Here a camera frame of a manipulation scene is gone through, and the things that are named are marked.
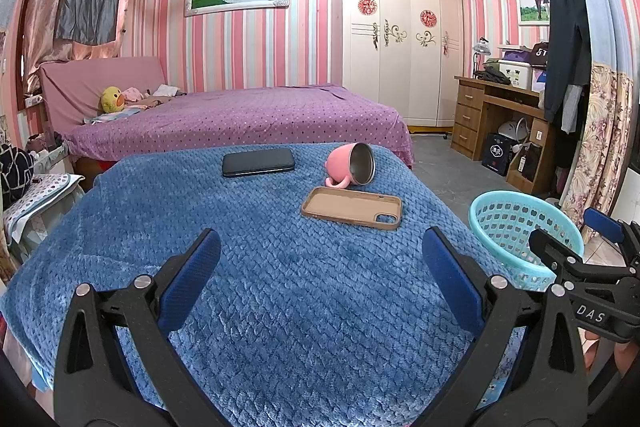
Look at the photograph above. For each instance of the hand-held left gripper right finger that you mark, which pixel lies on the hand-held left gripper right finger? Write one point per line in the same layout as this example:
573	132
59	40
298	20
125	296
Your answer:
450	277

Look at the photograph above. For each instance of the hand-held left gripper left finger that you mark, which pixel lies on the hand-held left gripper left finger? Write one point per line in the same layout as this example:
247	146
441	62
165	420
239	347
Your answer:
192	272

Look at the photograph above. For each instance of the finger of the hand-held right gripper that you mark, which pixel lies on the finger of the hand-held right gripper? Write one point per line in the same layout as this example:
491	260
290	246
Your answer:
555	254
607	227

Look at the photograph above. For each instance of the turquoise plastic basket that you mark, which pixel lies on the turquoise plastic basket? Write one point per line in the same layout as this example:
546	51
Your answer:
505	227

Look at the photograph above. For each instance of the person's right hand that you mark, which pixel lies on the person's right hand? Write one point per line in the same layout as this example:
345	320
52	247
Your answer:
627	357

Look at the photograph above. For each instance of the brown cardboard box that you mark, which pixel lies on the brown cardboard box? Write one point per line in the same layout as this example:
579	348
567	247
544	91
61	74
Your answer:
527	169

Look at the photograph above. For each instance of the beige floral curtain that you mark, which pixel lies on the beige floral curtain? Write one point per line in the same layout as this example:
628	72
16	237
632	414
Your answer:
600	132

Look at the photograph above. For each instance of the blue fleece blanket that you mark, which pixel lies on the blue fleece blanket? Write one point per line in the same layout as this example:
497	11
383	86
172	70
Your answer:
300	307

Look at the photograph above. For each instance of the black gift bag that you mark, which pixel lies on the black gift bag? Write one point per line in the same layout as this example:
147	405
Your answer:
499	154

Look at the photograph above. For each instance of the brown phone case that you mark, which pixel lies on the brown phone case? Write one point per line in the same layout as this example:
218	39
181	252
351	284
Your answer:
345	207

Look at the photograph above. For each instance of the black phone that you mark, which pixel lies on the black phone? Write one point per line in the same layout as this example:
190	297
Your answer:
257	163

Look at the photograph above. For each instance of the white fan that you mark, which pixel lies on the white fan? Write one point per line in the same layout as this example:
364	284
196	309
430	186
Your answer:
512	129

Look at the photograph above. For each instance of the pink mug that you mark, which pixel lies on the pink mug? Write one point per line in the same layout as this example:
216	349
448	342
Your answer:
339	164

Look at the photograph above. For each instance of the wooden desk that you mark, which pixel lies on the wooden desk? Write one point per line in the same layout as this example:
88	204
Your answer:
467	117

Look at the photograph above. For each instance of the bed with purple dotted cover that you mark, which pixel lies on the bed with purple dotted cover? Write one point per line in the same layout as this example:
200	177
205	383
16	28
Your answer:
250	117

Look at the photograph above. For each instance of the dotted cushion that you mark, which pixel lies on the dotted cushion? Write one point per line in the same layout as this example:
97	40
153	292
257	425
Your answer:
42	197

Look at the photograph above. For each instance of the white storage box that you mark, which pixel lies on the white storage box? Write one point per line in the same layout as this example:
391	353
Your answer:
515	76

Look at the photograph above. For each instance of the white cloth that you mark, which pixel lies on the white cloth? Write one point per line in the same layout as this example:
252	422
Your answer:
166	90

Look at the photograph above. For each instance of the hanging black garment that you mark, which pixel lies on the hanging black garment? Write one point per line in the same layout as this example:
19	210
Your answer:
567	47

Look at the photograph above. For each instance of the black lettered bag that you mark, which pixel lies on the black lettered bag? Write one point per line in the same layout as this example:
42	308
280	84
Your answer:
540	54

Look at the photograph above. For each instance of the pink cloth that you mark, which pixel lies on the pink cloth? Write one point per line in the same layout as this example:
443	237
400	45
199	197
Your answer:
133	94

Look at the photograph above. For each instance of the yellow duck plush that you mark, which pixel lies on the yellow duck plush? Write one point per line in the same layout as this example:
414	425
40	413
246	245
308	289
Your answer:
112	99

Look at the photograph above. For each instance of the dark clothes pile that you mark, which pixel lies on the dark clothes pile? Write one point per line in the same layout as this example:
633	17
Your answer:
492	74

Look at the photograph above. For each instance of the purple bag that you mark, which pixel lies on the purple bag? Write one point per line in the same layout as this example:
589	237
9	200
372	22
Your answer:
517	56

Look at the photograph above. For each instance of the black and white patterned bag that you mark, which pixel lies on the black and white patterned bag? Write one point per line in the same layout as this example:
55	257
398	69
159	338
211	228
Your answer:
15	169

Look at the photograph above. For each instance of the white wardrobe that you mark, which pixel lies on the white wardrobe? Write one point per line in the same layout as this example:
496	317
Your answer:
400	77

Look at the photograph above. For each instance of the desk lamp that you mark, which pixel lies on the desk lamp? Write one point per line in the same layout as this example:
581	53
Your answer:
482	49

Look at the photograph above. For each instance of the white power strip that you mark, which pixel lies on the white power strip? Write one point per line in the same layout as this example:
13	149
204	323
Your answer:
32	100

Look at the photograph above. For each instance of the red round paper decal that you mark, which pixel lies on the red round paper decal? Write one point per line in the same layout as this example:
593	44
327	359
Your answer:
428	18
366	5

